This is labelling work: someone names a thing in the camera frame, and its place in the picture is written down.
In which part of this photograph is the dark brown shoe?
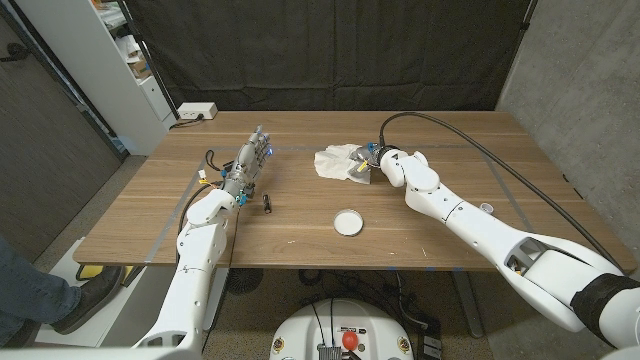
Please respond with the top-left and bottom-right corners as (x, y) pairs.
(49, 265), (124, 335)

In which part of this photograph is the white floor panel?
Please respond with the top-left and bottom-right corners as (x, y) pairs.
(34, 237), (151, 347)

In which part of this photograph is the black round floor fan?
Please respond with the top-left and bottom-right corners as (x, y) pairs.
(224, 268), (265, 295)

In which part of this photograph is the grey table leg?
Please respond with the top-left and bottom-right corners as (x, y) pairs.
(451, 270), (485, 339)
(202, 267), (230, 332)

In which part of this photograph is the white robot torso base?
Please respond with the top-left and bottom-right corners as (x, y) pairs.
(269, 298), (415, 360)

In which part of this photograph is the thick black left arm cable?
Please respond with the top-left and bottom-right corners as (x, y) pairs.
(177, 148), (226, 261)

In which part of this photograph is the person's leg in jeans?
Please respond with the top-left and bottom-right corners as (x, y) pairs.
(0, 234), (82, 346)

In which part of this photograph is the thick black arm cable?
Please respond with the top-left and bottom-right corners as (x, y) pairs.
(177, 148), (226, 261)
(378, 111), (626, 274)

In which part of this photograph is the cardboard box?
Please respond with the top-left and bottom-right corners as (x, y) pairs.
(125, 55), (151, 79)

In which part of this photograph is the white shelf cabinet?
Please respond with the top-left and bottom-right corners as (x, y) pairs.
(14, 0), (176, 156)

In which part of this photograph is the white round jar lid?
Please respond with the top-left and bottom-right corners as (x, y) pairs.
(333, 209), (365, 238)

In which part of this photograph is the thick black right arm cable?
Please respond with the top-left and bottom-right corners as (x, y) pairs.
(378, 111), (626, 274)

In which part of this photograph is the white paper towel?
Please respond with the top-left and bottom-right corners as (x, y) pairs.
(313, 143), (374, 185)

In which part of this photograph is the yellow object under table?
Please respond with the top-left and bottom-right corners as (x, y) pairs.
(75, 264), (136, 282)

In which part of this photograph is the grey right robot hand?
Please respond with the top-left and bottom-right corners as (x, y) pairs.
(349, 142), (391, 184)

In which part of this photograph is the black floor power strip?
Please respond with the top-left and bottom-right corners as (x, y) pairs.
(417, 319), (444, 360)

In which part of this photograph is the black backdrop stand pole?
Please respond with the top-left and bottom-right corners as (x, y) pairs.
(115, 0), (180, 120)

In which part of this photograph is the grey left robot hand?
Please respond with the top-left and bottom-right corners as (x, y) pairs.
(219, 124), (274, 206)

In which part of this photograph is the black backdrop curtain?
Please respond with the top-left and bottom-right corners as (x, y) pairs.
(117, 0), (539, 112)

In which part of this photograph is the white power strip box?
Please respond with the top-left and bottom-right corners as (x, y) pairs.
(176, 101), (219, 121)

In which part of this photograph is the black door handle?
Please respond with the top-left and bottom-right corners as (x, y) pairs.
(0, 41), (30, 63)

